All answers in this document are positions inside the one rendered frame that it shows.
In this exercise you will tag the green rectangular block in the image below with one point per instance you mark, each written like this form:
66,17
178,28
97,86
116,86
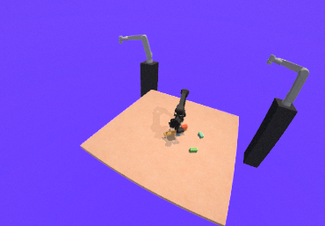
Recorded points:
200,135

